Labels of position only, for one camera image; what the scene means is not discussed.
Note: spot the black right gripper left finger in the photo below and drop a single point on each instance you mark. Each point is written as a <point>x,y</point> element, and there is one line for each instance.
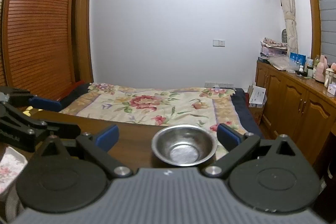
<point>70,153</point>

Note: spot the wooden room door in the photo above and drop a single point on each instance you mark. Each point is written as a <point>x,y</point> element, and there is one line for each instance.
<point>83,47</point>

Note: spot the pink thermos jug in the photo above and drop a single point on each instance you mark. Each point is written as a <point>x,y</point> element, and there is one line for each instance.
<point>320,69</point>

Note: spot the wooden slatted wardrobe door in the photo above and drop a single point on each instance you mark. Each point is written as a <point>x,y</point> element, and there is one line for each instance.
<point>38,46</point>

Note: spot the white wall switch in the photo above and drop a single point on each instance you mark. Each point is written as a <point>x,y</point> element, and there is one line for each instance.
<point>219,43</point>

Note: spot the wooden sideboard cabinet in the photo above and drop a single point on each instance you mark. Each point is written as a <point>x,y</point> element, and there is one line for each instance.
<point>298,107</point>

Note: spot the stack of folded cloths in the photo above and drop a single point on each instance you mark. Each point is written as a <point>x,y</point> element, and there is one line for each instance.
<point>270,48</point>

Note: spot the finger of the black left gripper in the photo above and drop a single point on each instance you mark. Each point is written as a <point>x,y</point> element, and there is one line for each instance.
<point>17,127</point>
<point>44,104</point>

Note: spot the blue picture card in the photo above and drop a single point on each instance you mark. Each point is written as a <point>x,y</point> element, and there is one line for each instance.
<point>298,58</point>

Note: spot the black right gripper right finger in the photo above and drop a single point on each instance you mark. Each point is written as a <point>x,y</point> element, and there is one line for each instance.
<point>245,148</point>

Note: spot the white floral square plate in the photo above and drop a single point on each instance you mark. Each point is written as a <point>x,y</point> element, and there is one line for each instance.
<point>12,164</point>

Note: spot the floral bed blanket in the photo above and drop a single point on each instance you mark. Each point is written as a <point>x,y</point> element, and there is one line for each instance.
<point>203,107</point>

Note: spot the small stainless steel bowl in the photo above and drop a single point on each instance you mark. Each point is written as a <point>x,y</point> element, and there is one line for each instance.
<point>184,145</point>

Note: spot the white cardboard box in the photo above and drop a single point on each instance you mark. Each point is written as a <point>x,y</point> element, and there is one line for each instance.
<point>257,96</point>

